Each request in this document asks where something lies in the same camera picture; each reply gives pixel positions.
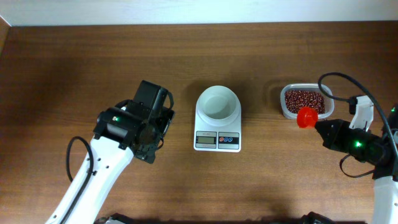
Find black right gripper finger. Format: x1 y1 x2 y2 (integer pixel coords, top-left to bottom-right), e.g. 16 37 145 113
315 124 334 143
315 119 344 129

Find red plastic measuring scoop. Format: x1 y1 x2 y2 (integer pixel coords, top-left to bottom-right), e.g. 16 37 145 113
297 107 318 129

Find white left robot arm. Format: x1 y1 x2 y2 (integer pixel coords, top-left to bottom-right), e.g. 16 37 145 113
47 80 175 223

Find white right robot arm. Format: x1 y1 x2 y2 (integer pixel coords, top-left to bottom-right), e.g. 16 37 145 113
315 119 397 224

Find white digital kitchen scale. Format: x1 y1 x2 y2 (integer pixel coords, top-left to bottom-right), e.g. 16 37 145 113
193 111 243 152

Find clear plastic bean container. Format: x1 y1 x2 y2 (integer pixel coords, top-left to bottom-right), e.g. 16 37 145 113
280 83 335 119

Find red beans in container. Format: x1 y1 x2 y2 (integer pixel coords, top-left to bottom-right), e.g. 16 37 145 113
284 90 325 114

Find white round bowl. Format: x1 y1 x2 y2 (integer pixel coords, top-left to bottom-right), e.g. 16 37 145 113
196 85 241 126

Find black right camera cable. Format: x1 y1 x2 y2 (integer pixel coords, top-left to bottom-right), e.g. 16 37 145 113
317 72 398 179

